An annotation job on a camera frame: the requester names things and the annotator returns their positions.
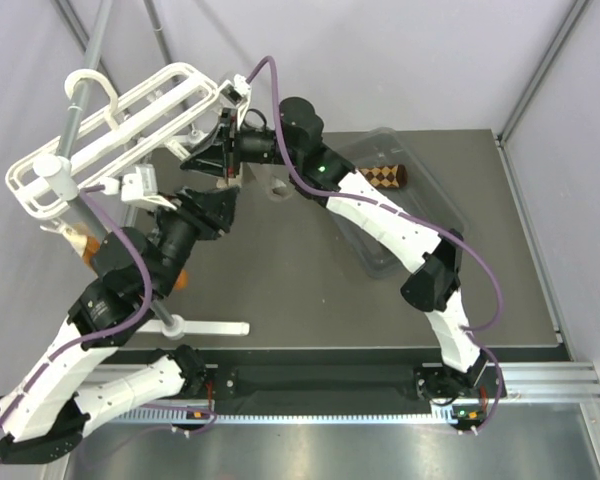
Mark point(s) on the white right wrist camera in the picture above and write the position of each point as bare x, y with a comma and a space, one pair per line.
237, 92

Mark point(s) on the white plastic clip hanger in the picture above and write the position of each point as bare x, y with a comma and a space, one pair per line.
153, 114

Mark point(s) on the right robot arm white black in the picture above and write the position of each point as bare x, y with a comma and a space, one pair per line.
431, 256

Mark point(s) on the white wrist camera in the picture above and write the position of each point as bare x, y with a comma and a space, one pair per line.
237, 92
137, 188

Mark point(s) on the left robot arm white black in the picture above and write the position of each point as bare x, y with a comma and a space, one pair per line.
50, 412

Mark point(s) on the white pole joint connector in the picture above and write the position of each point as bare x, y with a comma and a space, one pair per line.
56, 171

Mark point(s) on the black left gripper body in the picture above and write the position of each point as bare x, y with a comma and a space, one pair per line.
180, 231

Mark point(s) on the white stand base foot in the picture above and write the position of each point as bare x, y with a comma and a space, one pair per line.
182, 327

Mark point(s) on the cream white ribbed sock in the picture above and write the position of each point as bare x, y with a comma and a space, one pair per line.
266, 177

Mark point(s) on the aluminium frame rail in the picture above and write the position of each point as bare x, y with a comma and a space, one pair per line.
526, 382

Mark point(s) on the clear plastic bin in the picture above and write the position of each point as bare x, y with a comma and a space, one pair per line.
421, 195

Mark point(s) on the orange sock with cream cuff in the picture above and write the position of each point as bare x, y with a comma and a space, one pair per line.
113, 263

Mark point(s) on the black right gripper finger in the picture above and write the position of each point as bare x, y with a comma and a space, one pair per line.
209, 162
214, 137

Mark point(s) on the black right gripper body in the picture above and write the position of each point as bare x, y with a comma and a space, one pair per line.
248, 144

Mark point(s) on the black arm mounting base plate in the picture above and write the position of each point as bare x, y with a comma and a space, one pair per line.
321, 390

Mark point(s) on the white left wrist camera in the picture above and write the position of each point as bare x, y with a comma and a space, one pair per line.
137, 188

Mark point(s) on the brown orange argyle sock flat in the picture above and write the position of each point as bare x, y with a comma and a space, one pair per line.
386, 176

